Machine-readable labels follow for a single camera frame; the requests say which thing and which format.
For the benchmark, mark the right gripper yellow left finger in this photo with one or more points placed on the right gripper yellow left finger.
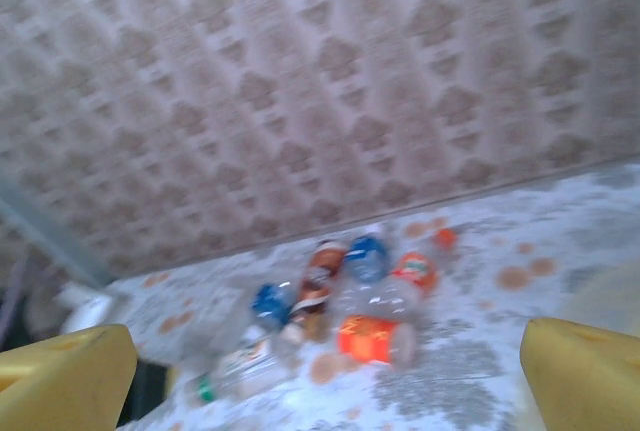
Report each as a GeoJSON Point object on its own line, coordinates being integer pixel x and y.
{"type": "Point", "coordinates": [60, 381]}

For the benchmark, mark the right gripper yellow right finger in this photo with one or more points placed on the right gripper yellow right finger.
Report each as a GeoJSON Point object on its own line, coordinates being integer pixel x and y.
{"type": "Point", "coordinates": [585, 381]}

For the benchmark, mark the beige label green cap bottle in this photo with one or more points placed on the beige label green cap bottle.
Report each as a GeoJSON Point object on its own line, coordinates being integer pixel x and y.
{"type": "Point", "coordinates": [245, 366]}

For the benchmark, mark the blue label clear bottle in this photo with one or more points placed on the blue label clear bottle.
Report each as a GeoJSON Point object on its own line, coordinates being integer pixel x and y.
{"type": "Point", "coordinates": [270, 303]}

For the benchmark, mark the orange cap plastic bottle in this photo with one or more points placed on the orange cap plastic bottle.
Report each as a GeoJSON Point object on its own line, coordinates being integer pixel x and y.
{"type": "Point", "coordinates": [415, 271]}

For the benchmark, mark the brown label plastic bottle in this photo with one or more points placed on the brown label plastic bottle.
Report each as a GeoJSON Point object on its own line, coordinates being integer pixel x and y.
{"type": "Point", "coordinates": [320, 276]}

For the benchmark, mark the large orange label bottle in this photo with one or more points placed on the large orange label bottle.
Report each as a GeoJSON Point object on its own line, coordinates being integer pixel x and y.
{"type": "Point", "coordinates": [375, 341]}

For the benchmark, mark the aluminium frame post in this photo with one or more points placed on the aluminium frame post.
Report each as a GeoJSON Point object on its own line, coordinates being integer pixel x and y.
{"type": "Point", "coordinates": [50, 241]}

